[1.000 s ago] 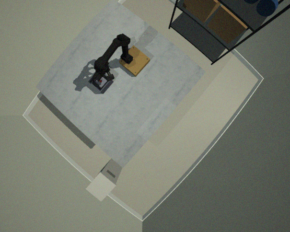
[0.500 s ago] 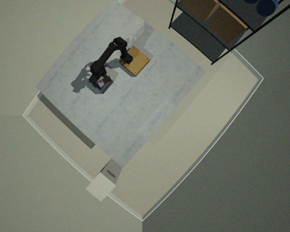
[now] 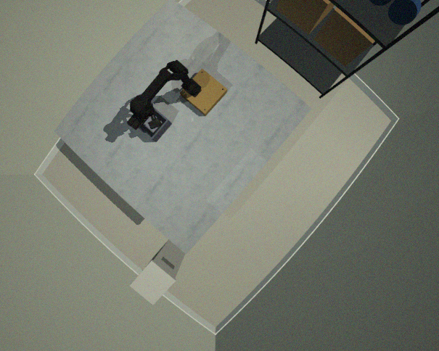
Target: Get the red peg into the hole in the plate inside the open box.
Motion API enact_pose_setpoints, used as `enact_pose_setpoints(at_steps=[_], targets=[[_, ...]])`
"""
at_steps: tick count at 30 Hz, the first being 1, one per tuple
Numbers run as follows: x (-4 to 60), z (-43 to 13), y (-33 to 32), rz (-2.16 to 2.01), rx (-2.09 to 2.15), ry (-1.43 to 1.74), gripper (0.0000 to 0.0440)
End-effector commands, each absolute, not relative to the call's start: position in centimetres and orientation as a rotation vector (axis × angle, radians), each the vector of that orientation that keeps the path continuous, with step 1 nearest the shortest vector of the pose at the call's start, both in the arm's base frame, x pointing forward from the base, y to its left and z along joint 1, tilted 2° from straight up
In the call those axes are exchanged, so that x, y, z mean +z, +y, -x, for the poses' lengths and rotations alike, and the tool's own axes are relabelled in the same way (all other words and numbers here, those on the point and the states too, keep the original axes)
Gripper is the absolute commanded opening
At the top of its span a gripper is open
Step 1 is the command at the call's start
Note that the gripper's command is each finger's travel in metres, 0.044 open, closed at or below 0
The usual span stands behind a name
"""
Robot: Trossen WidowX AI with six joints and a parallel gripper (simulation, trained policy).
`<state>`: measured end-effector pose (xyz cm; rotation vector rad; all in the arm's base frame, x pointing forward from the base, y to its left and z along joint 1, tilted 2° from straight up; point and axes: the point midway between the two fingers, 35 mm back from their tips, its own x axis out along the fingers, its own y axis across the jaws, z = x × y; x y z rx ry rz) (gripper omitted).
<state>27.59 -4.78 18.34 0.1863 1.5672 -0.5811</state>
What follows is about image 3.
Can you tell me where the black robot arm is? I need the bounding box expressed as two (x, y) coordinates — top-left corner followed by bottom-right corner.
(127, 60), (202, 130)

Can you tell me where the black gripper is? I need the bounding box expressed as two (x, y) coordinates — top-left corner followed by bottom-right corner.
(148, 105), (162, 129)

